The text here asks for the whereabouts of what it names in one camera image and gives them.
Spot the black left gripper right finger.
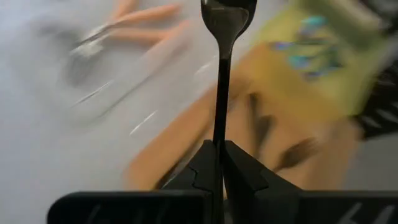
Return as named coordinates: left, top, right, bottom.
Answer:
left=223, top=140, right=398, bottom=224

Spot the yellow silicone mat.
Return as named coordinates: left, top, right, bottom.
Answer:
left=245, top=0, right=392, bottom=119

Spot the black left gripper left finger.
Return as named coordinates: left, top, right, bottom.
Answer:
left=46, top=139, right=217, bottom=224

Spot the orange silicone mat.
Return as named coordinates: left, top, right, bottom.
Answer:
left=124, top=43, right=361, bottom=191

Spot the clear plastic tray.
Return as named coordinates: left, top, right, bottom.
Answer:
left=37, top=15, right=224, bottom=128

